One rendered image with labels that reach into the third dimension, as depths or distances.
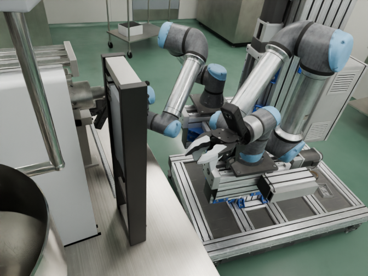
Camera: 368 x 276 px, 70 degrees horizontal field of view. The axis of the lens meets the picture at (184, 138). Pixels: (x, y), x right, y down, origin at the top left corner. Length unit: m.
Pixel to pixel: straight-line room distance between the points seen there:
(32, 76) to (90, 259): 0.66
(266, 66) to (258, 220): 1.16
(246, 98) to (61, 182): 0.63
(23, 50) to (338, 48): 0.84
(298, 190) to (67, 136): 1.12
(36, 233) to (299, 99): 0.93
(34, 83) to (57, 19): 5.26
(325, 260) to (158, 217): 1.48
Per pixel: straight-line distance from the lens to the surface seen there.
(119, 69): 0.56
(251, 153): 0.90
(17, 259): 0.32
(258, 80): 0.97
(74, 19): 5.59
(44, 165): 0.39
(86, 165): 1.10
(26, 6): 0.26
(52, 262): 0.20
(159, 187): 1.01
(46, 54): 0.60
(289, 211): 2.03
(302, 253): 2.14
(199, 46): 1.17
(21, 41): 0.30
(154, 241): 0.89
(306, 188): 1.45
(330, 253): 2.24
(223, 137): 0.71
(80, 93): 0.65
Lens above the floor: 1.68
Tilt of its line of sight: 39 degrees down
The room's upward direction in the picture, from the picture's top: 7 degrees clockwise
